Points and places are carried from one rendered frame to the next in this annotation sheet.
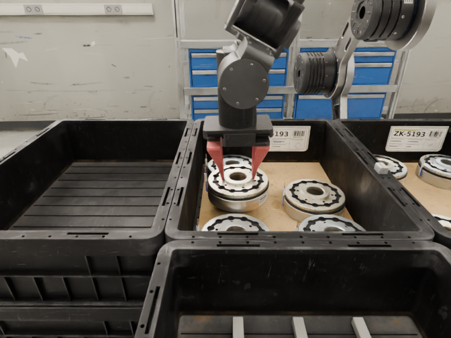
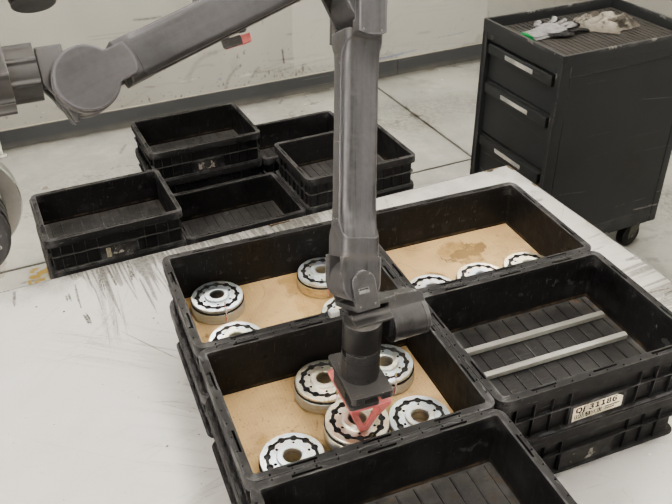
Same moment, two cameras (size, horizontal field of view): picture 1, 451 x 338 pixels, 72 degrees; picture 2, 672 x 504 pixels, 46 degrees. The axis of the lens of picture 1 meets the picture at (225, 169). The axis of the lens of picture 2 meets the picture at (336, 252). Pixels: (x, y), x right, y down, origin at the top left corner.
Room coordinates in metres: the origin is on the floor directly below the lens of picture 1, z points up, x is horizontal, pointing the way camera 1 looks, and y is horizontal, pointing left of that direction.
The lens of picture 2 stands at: (0.80, 0.78, 1.79)
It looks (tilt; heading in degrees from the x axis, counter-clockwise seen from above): 34 degrees down; 249
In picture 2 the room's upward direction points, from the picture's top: 1 degrees counter-clockwise
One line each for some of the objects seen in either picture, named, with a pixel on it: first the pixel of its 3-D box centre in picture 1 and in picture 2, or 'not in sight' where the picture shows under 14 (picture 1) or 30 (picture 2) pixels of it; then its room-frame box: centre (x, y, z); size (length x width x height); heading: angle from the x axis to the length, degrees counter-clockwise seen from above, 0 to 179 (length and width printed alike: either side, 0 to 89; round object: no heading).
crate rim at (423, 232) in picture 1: (275, 164); (341, 382); (0.46, -0.08, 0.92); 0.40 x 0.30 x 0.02; 0
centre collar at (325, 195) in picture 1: (315, 192); (324, 378); (0.46, -0.16, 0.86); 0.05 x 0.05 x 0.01
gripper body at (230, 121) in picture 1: (237, 110); (360, 362); (0.45, -0.02, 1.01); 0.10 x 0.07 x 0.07; 90
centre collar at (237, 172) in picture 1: (237, 177); (357, 418); (0.45, -0.02, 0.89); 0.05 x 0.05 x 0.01
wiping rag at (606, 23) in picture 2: not in sight; (606, 19); (-1.17, -1.51, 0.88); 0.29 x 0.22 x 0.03; 3
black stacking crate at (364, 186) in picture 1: (272, 190); (341, 405); (0.46, -0.08, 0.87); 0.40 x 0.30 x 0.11; 0
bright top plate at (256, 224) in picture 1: (235, 235); (419, 418); (0.35, -0.01, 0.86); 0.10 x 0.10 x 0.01
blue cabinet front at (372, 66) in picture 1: (343, 86); not in sight; (2.38, -0.90, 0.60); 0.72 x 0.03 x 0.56; 93
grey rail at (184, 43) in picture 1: (294, 43); not in sight; (2.39, -0.50, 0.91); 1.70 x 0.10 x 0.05; 93
